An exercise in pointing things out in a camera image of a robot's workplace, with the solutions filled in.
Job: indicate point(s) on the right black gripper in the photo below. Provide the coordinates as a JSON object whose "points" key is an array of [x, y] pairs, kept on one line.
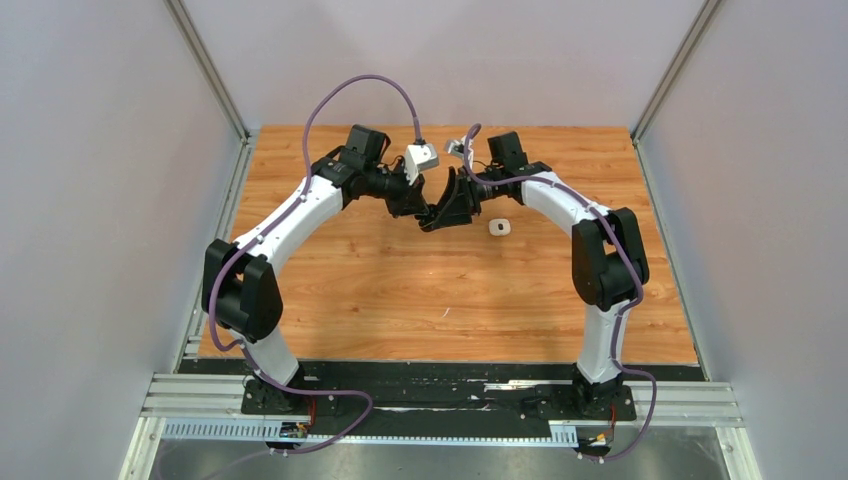
{"points": [[459, 201]]}

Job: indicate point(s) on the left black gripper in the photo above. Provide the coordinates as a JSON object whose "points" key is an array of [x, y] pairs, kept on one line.
{"points": [[410, 201]]}

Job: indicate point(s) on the cream earbud charging case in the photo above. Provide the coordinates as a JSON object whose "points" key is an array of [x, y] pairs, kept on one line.
{"points": [[499, 227]]}

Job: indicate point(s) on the black earbud charging case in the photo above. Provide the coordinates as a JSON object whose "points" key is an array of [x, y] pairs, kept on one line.
{"points": [[427, 223]]}

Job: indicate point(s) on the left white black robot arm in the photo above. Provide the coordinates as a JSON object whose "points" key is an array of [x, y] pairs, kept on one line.
{"points": [[240, 292]]}

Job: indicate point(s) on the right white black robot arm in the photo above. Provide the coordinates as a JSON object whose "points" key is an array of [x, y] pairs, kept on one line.
{"points": [[609, 266]]}

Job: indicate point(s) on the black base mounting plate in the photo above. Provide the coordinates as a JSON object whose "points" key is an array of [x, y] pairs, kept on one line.
{"points": [[425, 399]]}

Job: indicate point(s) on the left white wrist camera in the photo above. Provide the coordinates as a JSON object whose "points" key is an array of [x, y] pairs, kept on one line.
{"points": [[418, 158]]}

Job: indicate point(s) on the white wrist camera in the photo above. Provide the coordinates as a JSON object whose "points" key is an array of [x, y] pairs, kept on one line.
{"points": [[418, 158], [461, 148]]}

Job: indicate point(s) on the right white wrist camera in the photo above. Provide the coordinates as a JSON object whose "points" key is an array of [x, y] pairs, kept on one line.
{"points": [[461, 148]]}

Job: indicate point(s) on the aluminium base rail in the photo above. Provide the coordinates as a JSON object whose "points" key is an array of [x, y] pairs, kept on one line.
{"points": [[184, 406]]}

